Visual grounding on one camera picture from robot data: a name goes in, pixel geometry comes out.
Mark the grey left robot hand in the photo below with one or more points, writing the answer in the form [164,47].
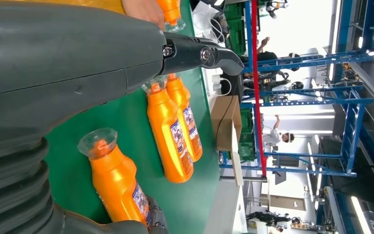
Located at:
[61,64]

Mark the seated person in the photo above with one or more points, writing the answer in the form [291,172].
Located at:
[142,9]

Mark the green crate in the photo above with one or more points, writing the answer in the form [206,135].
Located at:
[246,145]
[235,29]

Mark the white power strip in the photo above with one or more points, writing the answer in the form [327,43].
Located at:
[216,79]

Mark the brown cardboard box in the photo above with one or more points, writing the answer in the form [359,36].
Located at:
[224,122]

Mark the standing person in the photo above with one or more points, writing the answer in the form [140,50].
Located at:
[274,135]
[267,58]

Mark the red pole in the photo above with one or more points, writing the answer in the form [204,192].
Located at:
[256,97]

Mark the blue steel rack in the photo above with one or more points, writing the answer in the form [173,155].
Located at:
[351,129]

